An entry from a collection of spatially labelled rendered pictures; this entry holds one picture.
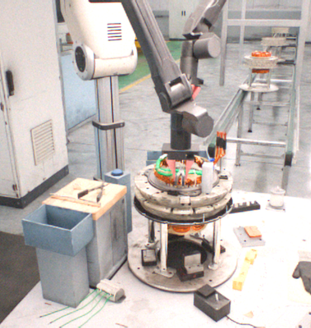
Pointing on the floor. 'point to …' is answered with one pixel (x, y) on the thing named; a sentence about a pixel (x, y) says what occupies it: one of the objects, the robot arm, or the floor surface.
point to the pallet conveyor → (292, 139)
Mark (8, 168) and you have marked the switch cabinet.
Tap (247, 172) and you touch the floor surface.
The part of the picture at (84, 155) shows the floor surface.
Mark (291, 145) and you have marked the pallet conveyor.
